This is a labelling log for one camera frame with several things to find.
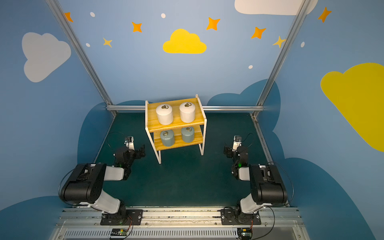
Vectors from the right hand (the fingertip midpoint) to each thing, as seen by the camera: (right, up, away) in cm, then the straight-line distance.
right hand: (235, 142), depth 95 cm
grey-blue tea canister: (-41, +5, -16) cm, 44 cm away
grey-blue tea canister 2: (-30, +6, -14) cm, 34 cm away
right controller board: (-2, -43, -22) cm, 48 cm away
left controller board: (-63, -42, -23) cm, 79 cm away
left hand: (-64, -1, 0) cm, 64 cm away
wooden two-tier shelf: (-36, +12, -23) cm, 44 cm away
